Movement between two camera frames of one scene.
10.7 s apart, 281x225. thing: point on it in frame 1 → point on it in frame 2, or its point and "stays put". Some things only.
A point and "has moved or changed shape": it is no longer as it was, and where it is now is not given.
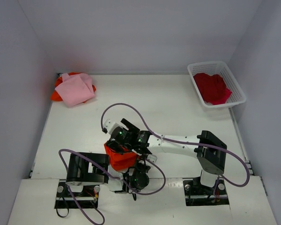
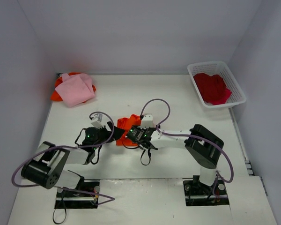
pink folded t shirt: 75,89 stays put
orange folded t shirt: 55,96 stays put
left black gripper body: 136,167 → 108,131
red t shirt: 213,88 stays put
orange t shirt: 122,160 has moved or changed shape
